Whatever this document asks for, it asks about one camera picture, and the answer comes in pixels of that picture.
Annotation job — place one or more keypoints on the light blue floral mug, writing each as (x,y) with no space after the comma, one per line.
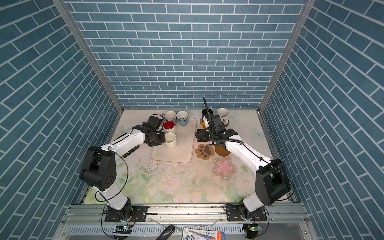
(182,117)

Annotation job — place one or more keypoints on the white speckled mug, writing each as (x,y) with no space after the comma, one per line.
(223,113)

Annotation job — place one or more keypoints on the white mug grey handle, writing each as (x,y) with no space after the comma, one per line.
(171,116)

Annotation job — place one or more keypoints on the brown paw print coaster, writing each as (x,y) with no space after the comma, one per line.
(204,152)

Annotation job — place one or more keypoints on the brown cork round coaster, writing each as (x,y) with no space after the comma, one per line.
(221,151)

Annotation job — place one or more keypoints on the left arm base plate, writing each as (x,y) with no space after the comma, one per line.
(128,213)

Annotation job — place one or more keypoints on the pink flower coaster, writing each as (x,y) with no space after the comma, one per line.
(224,168)

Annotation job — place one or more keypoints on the black calculator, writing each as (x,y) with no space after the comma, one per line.
(130,151)

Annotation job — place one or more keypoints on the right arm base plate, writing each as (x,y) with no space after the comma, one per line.
(237,213)

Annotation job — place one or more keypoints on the black mug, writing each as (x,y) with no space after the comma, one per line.
(206,113)

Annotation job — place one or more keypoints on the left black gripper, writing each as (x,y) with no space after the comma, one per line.
(162,139)

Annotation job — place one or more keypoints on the black handheld device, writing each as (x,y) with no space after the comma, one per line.
(166,233)

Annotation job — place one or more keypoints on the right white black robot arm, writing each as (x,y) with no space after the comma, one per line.
(271,181)

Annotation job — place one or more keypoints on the beige serving tray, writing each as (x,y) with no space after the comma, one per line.
(182,153)

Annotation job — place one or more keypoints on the green circuit board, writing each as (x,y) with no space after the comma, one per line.
(125,230)

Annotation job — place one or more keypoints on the aluminium front rail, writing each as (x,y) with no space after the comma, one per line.
(285,221)

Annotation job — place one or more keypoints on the blue white printed package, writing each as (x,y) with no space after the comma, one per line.
(193,234)

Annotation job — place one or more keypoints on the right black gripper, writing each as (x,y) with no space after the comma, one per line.
(201,133)

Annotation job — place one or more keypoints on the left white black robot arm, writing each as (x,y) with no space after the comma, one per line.
(99,169)

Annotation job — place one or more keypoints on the red inside mug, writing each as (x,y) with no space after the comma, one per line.
(169,127)

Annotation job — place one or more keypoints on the cream white mug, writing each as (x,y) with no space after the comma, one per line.
(171,140)

